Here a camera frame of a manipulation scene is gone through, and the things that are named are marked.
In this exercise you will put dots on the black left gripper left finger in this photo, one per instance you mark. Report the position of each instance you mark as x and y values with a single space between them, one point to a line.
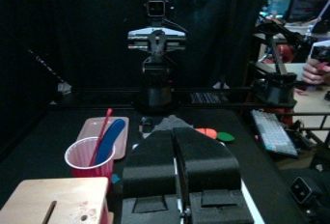
150 170

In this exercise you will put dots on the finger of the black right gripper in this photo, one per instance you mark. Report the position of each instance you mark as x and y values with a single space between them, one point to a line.
161 42
153 42

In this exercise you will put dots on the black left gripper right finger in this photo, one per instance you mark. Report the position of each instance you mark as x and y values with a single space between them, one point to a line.
206 170

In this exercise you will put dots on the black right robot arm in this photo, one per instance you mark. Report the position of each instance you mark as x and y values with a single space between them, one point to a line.
155 92

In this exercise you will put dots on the blue toy knife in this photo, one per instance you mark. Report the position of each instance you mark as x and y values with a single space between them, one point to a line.
110 137

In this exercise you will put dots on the person's hand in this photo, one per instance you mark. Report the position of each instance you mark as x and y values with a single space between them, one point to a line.
312 73

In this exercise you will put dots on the green toy leaf piece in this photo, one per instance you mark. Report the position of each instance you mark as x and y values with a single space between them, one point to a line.
226 137

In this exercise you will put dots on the orange toy carrot piece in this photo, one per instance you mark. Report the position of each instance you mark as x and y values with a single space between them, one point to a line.
209 133

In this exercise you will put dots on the white cutting board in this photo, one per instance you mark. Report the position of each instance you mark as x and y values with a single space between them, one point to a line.
251 207

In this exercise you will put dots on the grey computer keyboard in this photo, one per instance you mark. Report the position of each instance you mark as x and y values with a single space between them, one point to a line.
273 134

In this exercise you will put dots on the pink plastic tray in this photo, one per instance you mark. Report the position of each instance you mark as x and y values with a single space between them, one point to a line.
92 126

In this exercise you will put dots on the black vented box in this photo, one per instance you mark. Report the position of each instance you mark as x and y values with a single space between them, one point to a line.
209 98

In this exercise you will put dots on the wooden box with slot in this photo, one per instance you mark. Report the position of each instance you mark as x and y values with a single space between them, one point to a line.
64 199

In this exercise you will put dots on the black square webcam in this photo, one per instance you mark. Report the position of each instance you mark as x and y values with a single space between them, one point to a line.
302 189

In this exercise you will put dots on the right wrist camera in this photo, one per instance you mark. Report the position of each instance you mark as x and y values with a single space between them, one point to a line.
155 7

